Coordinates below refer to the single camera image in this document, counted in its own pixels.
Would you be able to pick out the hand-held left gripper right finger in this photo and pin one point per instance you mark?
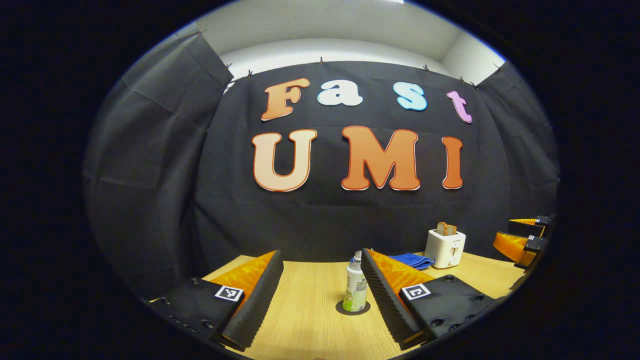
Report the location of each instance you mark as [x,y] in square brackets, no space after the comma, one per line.
[387,300]

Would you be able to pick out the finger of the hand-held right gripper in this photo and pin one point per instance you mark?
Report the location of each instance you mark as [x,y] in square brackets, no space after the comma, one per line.
[515,247]
[527,227]

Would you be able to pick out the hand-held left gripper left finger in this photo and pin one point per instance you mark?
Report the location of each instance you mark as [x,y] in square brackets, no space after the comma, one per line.
[255,305]

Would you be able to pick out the clear water bottle white label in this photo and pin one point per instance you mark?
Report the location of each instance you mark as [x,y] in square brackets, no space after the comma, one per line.
[355,290]

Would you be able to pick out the dark round coaster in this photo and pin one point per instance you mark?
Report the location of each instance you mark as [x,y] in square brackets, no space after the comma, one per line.
[341,308]

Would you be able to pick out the blue cloth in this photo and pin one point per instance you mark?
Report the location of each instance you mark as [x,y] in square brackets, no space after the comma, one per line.
[415,260]

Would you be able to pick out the white toaster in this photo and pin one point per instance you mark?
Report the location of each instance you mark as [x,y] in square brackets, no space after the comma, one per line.
[445,248]

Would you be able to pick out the toast slice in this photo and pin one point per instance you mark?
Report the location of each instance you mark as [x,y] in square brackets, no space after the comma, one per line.
[446,229]

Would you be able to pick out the black backdrop cloth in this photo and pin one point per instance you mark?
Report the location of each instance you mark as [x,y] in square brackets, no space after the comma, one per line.
[225,220]

